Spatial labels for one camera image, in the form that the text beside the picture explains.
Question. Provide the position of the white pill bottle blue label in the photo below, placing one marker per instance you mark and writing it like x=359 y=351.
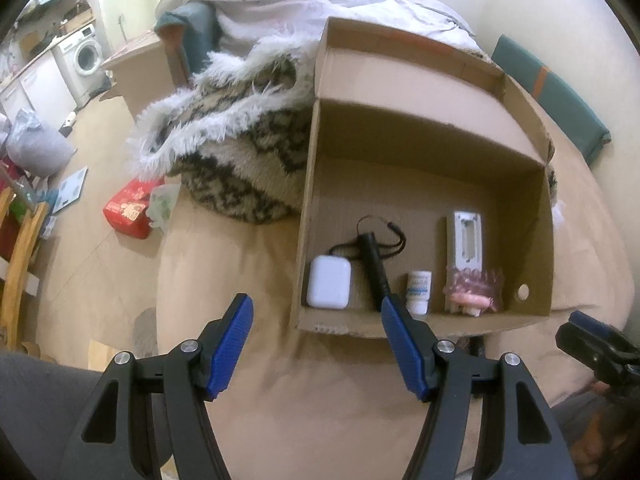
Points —
x=419 y=290

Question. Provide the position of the teal padded bed end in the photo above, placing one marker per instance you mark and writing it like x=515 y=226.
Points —
x=187 y=35

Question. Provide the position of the teal cushion orange stripe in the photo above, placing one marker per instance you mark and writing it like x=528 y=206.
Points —
x=555 y=95

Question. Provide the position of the yellow wooden rack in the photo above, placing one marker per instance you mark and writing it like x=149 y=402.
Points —
x=22 y=260

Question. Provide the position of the clear plastic bag green print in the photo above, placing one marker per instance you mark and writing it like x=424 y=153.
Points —
x=162 y=207

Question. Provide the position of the red gift box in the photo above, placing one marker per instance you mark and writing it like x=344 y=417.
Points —
x=127 y=207

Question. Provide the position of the bathroom scale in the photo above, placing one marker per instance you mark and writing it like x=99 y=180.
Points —
x=70 y=190

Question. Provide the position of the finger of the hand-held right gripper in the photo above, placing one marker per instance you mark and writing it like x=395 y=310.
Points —
x=587 y=347
x=590 y=321

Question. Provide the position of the person's right hand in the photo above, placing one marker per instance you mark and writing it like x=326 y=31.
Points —
x=600 y=435

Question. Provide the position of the patterned fluffy blanket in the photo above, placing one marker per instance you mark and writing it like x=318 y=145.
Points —
x=230 y=160

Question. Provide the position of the cardboard box on counter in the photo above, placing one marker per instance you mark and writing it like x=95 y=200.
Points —
x=77 y=21

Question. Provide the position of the white kitchen base cabinets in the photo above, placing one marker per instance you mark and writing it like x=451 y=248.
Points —
x=40 y=90

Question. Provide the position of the clear spiky silicone brush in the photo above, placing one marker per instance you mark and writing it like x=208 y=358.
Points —
x=490 y=282

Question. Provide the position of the grey plastic bag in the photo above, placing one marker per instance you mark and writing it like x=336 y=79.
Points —
x=37 y=147

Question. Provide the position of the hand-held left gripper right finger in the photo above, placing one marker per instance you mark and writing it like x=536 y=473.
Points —
x=405 y=350

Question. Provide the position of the pink silicone hand massager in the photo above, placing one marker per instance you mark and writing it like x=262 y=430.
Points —
x=462 y=300

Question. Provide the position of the beige cabinet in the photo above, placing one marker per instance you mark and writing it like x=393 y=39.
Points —
x=135 y=70

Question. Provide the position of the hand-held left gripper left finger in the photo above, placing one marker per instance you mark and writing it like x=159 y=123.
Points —
x=227 y=350

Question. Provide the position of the cardboard box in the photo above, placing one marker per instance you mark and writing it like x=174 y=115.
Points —
x=77 y=21
x=425 y=180

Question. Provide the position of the white washing machine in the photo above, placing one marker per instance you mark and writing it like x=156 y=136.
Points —
x=82 y=62

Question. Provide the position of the small white black slipper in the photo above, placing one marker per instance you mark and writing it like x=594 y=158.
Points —
x=67 y=122

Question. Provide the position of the red cloth bag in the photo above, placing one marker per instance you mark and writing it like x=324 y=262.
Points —
x=9 y=210

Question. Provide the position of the white remote control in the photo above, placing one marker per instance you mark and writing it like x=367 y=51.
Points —
x=460 y=260

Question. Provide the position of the white earbud case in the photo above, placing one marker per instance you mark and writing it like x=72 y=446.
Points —
x=329 y=282

